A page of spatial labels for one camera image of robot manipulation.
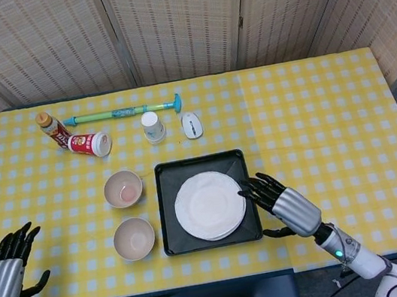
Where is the black square plastic tray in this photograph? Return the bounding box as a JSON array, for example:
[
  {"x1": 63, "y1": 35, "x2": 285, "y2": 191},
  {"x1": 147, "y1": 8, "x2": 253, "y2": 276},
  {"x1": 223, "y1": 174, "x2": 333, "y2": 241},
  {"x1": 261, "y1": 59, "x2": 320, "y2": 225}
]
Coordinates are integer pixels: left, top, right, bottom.
[{"x1": 149, "y1": 146, "x2": 266, "y2": 259}]

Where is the plain beige bowl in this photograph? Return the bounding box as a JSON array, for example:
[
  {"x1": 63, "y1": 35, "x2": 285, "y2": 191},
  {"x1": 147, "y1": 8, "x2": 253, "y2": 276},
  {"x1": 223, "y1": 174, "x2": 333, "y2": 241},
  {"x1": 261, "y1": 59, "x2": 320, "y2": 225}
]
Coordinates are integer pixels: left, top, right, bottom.
[{"x1": 109, "y1": 214, "x2": 160, "y2": 264}]

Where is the green blue toy water pump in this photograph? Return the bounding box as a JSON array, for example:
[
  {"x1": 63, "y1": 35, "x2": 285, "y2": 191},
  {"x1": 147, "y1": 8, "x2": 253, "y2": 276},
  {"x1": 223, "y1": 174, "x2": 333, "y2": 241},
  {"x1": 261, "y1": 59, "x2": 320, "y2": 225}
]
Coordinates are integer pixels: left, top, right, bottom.
[{"x1": 60, "y1": 92, "x2": 185, "y2": 133}]

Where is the white paper plate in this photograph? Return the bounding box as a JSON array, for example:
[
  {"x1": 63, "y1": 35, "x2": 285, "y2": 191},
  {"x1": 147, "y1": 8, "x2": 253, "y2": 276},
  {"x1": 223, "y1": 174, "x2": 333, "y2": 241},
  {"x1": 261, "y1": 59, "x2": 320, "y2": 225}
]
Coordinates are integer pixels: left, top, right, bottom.
[{"x1": 169, "y1": 166, "x2": 250, "y2": 244}]

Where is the beige bowl with pink stain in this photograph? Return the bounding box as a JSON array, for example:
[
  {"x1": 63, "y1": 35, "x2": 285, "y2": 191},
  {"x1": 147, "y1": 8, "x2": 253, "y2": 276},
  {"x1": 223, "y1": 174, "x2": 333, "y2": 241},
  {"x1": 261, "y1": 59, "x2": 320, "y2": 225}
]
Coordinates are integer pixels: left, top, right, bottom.
[{"x1": 101, "y1": 167, "x2": 147, "y2": 211}]

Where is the Costa coffee bottle yellow cap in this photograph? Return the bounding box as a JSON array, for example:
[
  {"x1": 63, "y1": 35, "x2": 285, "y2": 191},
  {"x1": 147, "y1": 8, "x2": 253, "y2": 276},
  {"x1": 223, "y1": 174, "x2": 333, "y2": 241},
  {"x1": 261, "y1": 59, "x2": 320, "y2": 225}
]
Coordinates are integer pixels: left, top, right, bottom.
[{"x1": 34, "y1": 108, "x2": 74, "y2": 153}]

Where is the red paper cup white lid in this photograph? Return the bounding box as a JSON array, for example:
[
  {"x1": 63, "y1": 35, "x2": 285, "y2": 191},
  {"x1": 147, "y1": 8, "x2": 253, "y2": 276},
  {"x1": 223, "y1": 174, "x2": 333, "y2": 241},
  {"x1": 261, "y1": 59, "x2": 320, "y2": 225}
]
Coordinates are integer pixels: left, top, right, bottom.
[{"x1": 65, "y1": 128, "x2": 115, "y2": 163}]

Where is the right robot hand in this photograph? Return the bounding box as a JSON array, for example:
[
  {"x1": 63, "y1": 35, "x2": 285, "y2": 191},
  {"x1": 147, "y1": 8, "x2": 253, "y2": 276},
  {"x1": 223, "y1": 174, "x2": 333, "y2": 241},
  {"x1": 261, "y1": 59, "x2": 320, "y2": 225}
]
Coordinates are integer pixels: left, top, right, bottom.
[{"x1": 235, "y1": 163, "x2": 326, "y2": 248}]

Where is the white paper plate torn rim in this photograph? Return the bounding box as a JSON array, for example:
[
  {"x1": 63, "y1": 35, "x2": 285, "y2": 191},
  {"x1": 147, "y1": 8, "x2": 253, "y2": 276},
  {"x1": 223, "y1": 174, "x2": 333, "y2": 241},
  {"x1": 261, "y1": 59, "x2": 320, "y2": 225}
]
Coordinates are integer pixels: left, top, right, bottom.
[{"x1": 173, "y1": 171, "x2": 253, "y2": 246}]

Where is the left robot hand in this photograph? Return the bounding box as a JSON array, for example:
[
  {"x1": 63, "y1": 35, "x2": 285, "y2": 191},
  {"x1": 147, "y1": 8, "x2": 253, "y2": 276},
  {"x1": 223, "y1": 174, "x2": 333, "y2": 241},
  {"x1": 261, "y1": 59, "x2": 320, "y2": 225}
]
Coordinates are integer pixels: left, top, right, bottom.
[{"x1": 0, "y1": 219, "x2": 56, "y2": 297}]

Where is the yellow checked tablecloth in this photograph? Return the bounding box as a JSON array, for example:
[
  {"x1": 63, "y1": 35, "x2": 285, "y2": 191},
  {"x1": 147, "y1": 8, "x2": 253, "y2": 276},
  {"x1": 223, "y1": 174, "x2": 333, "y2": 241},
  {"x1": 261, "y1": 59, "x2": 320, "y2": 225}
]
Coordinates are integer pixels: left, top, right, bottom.
[
  {"x1": 0, "y1": 66, "x2": 294, "y2": 297},
  {"x1": 236, "y1": 42, "x2": 397, "y2": 280}
]

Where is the white computer mouse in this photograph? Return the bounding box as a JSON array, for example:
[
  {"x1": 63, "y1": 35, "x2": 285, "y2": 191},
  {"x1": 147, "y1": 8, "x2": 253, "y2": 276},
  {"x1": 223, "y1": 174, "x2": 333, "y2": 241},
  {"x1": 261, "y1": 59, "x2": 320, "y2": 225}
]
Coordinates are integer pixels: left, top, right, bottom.
[{"x1": 180, "y1": 109, "x2": 206, "y2": 141}]

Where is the woven bamboo folding screen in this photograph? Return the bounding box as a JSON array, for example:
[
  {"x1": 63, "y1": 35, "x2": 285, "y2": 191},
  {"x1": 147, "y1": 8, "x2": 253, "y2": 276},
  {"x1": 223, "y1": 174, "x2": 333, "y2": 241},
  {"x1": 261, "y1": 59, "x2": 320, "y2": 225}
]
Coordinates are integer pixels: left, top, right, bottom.
[{"x1": 0, "y1": 0, "x2": 397, "y2": 213}]

